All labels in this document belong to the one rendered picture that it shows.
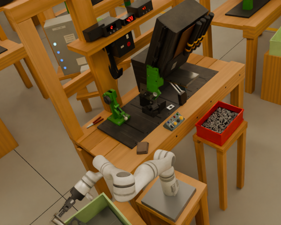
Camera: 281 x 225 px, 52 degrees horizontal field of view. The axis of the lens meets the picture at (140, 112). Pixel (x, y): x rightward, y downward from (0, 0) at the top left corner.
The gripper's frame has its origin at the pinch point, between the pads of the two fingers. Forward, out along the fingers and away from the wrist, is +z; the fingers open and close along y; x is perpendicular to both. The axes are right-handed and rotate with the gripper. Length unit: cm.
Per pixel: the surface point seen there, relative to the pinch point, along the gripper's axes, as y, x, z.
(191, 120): -59, 34, -99
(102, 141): -71, -6, -44
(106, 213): -30.7, 23.4, -10.8
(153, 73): -52, -11, -104
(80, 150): -90, -15, -27
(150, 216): -33, 46, -26
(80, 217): -27.5, 12.6, 0.1
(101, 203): -30.7, 17.0, -12.7
